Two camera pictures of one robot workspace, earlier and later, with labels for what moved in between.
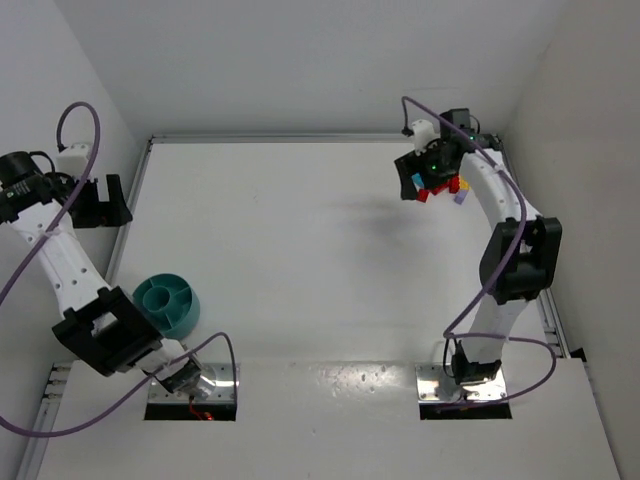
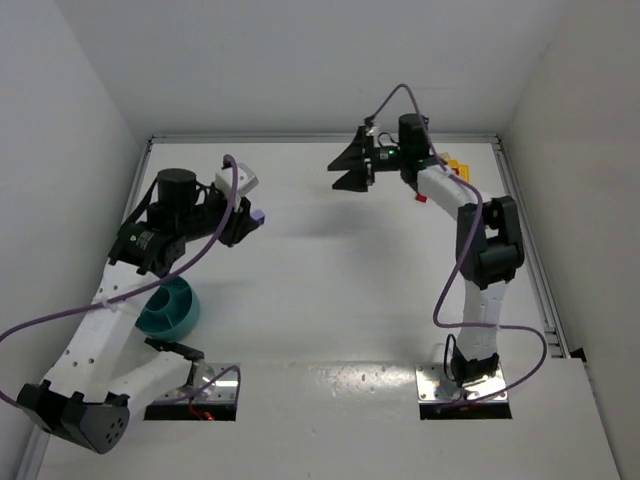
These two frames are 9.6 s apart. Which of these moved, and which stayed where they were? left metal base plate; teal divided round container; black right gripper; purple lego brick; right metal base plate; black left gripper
Moved: black right gripper; black left gripper; purple lego brick
Stayed: teal divided round container; left metal base plate; right metal base plate
